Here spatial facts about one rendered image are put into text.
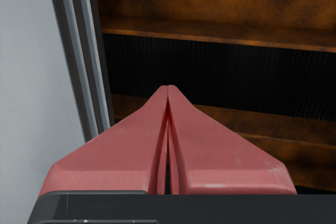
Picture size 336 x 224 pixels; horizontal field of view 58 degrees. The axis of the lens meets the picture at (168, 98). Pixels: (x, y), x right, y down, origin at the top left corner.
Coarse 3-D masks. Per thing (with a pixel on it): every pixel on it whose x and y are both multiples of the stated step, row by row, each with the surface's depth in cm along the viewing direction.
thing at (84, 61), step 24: (72, 0) 21; (96, 0) 23; (72, 24) 22; (96, 24) 23; (72, 48) 23; (96, 48) 24; (72, 72) 23; (96, 72) 25; (96, 96) 26; (96, 120) 27
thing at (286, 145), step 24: (120, 96) 45; (120, 120) 48; (216, 120) 40; (240, 120) 40; (264, 120) 40; (288, 120) 40; (312, 120) 40; (264, 144) 44; (288, 144) 43; (312, 144) 37; (288, 168) 43; (312, 168) 43
